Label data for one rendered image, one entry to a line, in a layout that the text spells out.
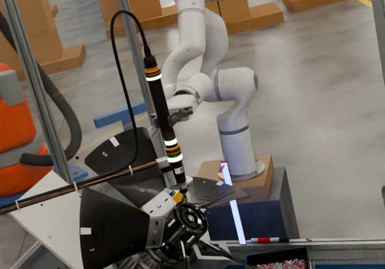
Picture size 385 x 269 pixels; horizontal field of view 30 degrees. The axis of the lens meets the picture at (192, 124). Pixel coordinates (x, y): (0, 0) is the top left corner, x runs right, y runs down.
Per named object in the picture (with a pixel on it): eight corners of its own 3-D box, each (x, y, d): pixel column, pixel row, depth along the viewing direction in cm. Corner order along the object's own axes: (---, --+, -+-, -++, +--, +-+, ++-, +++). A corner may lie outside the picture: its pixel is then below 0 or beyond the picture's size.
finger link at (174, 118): (187, 118, 211) (179, 127, 205) (177, 119, 212) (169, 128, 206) (185, 108, 210) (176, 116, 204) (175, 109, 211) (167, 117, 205)
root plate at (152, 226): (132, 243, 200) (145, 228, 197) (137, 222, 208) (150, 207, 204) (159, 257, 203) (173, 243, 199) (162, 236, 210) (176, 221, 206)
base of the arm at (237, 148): (219, 165, 295) (210, 123, 289) (264, 158, 292) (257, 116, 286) (216, 185, 277) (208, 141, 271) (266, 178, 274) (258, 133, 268)
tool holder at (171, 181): (167, 194, 210) (158, 164, 207) (162, 186, 217) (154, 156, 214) (196, 185, 212) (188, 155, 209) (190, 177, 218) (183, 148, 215)
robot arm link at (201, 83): (169, 88, 225) (195, 83, 221) (183, 74, 236) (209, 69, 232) (176, 113, 227) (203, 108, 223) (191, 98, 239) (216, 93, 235)
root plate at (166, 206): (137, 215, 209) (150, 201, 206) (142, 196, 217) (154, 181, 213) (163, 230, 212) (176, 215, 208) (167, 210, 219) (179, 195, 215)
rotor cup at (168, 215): (144, 248, 205) (168, 221, 198) (151, 214, 217) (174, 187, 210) (187, 271, 209) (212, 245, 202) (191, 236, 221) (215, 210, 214)
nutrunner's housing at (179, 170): (179, 196, 213) (140, 49, 198) (176, 191, 217) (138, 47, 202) (191, 192, 214) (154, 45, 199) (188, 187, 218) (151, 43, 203)
